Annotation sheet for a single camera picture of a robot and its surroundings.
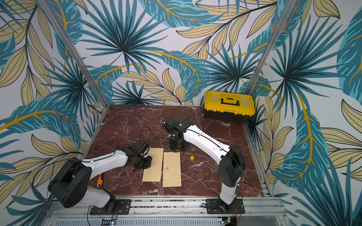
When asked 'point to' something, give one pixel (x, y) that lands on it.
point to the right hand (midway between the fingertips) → (176, 150)
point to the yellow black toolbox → (228, 106)
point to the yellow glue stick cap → (192, 158)
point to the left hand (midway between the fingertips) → (150, 167)
